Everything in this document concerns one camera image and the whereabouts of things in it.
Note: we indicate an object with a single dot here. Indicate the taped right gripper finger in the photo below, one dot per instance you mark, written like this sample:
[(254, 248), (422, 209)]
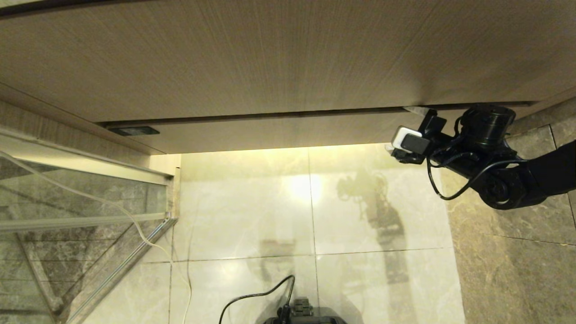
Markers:
[(389, 147), (416, 110)]

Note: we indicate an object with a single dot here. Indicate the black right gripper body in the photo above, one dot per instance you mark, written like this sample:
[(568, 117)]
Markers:
[(434, 123)]

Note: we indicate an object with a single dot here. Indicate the beige wooden drawer front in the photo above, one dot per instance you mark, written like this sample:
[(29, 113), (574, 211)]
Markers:
[(315, 131)]

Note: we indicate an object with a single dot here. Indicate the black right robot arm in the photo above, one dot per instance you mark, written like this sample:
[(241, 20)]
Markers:
[(553, 171)]

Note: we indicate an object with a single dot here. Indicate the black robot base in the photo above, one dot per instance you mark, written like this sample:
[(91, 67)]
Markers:
[(306, 315)]

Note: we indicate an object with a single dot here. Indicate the beige wooden vanity cabinet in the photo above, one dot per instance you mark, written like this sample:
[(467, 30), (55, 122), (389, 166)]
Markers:
[(270, 54)]

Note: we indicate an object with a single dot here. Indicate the framed glass shower door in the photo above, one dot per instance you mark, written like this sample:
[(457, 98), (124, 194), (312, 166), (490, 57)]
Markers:
[(67, 202)]

